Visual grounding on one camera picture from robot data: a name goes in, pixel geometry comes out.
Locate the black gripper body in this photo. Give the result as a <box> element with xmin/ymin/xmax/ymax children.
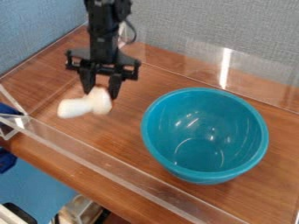
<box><xmin>65</xmin><ymin>48</ymin><xmax>141</xmax><ymax>81</ymax></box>

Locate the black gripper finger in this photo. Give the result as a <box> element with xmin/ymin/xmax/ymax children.
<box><xmin>78</xmin><ymin>67</ymin><xmax>96</xmax><ymax>95</ymax></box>
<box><xmin>108</xmin><ymin>73</ymin><xmax>122</xmax><ymax>100</ymax></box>

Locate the white brown toy mushroom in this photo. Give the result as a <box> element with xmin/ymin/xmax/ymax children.
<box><xmin>57</xmin><ymin>87</ymin><xmax>112</xmax><ymax>118</ymax></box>

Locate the blue plastic bowl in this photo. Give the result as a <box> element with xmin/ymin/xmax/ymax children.
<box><xmin>141</xmin><ymin>87</ymin><xmax>269</xmax><ymax>185</ymax></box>

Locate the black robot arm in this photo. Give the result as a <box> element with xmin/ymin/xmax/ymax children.
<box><xmin>65</xmin><ymin>0</ymin><xmax>141</xmax><ymax>100</ymax></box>

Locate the clear acrylic front barrier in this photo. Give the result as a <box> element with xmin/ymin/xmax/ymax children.
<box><xmin>3</xmin><ymin>116</ymin><xmax>246</xmax><ymax>224</ymax></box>

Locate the clear acrylic barrier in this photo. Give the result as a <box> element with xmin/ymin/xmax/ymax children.
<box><xmin>3</xmin><ymin>116</ymin><xmax>246</xmax><ymax>224</ymax></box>
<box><xmin>120</xmin><ymin>26</ymin><xmax>299</xmax><ymax>115</ymax></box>

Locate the clear acrylic back barrier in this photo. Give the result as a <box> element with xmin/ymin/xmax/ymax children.
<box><xmin>120</xmin><ymin>26</ymin><xmax>299</xmax><ymax>115</ymax></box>

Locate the blue clamp at left edge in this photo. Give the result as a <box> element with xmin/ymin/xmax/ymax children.
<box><xmin>0</xmin><ymin>102</ymin><xmax>24</xmax><ymax>174</ymax></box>

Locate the clear box below table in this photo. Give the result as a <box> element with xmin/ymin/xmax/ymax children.
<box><xmin>49</xmin><ymin>194</ymin><xmax>102</xmax><ymax>224</ymax></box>

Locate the black white object below table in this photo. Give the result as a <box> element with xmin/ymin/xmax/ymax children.
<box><xmin>0</xmin><ymin>202</ymin><xmax>37</xmax><ymax>224</ymax></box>

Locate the clear acrylic corner bracket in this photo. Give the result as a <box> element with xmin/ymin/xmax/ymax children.
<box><xmin>117</xmin><ymin>22</ymin><xmax>126</xmax><ymax>48</ymax></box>

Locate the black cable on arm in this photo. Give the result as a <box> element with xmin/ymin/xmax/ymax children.
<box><xmin>117</xmin><ymin>18</ymin><xmax>137</xmax><ymax>46</ymax></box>

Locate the clear acrylic left bracket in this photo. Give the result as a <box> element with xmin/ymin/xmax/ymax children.
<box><xmin>0</xmin><ymin>84</ymin><xmax>29</xmax><ymax>141</ymax></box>

